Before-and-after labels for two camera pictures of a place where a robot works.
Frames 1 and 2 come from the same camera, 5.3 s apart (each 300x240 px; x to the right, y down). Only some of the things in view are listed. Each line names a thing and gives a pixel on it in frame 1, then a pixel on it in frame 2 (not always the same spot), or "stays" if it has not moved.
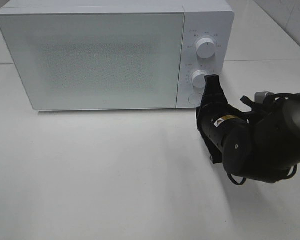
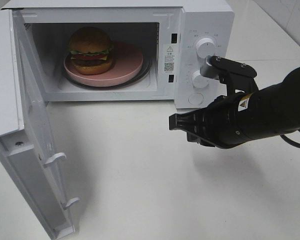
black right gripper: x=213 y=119 to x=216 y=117
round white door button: x=195 y=98 stays
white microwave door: x=96 y=61 to x=19 y=128
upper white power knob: x=205 y=48 stays
